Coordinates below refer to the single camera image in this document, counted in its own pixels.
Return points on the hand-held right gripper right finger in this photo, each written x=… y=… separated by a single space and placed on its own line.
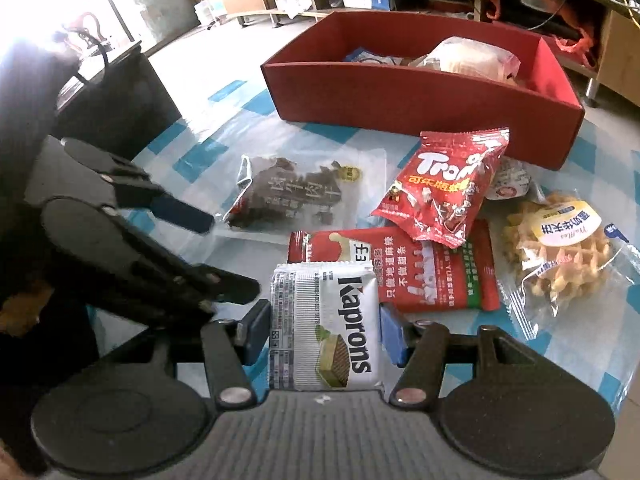
x=392 y=335

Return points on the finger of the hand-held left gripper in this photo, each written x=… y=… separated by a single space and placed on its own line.
x=185 y=215
x=235 y=286

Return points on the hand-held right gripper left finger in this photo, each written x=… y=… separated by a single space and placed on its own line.
x=255 y=332

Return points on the white wafer packet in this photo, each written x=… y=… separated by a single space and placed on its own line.
x=325 y=330

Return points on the red snack packet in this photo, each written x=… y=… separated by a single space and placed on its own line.
x=435 y=270

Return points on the clear jerky packet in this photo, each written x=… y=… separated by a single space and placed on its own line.
x=290 y=190

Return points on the red crinkled snack bag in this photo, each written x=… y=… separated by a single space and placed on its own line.
x=440 y=185

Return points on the waffle packet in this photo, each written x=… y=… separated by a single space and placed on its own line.
x=560 y=255

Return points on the small white round packet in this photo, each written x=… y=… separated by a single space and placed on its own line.
x=510 y=180

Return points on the red cardboard box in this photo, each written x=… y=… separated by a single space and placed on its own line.
x=425 y=105

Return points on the clear round bread packet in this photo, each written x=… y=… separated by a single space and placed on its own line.
x=470 y=57

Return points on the black chair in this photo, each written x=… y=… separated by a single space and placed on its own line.
x=125 y=100

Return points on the blue checkered tablecloth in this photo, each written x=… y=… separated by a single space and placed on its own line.
x=320 y=145

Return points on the white storage cart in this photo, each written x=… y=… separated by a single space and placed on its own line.
x=210 y=7

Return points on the orange plastic bag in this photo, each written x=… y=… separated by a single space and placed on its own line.
x=580 y=40

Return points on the wooden television cabinet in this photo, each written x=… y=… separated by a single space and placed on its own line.
x=620 y=45

